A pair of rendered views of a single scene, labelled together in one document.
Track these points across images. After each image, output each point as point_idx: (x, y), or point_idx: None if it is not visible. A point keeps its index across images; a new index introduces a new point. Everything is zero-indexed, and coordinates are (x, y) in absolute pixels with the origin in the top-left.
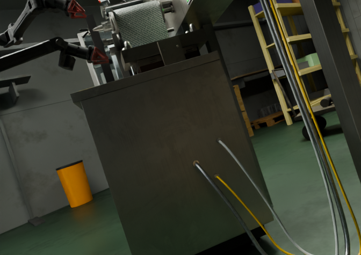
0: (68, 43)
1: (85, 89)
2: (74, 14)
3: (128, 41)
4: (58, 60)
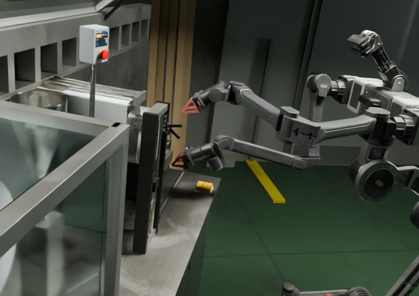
0: (211, 142)
1: (209, 176)
2: (194, 108)
3: None
4: (224, 159)
